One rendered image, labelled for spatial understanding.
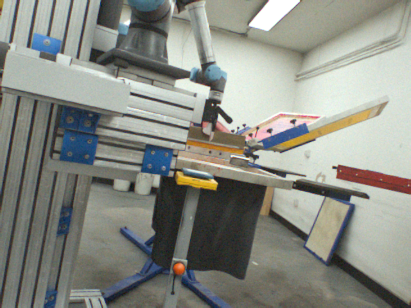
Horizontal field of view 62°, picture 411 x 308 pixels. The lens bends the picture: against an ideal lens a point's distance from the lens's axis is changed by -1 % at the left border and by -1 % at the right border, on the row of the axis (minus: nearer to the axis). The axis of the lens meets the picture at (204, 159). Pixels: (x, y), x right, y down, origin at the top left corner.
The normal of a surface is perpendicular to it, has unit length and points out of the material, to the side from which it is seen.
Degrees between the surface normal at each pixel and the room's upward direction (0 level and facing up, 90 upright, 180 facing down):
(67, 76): 90
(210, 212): 92
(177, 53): 90
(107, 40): 90
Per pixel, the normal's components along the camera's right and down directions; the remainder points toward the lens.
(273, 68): 0.13, 0.08
